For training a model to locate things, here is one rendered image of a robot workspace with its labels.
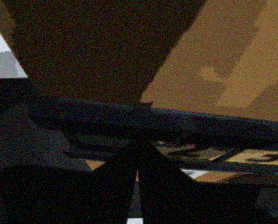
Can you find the white paper ticket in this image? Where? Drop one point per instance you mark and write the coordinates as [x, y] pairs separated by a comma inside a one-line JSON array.
[[192, 173]]

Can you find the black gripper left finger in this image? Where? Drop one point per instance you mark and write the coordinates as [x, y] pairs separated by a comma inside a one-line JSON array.
[[102, 196]]

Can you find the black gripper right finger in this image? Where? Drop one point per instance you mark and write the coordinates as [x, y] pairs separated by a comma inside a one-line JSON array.
[[170, 196]]

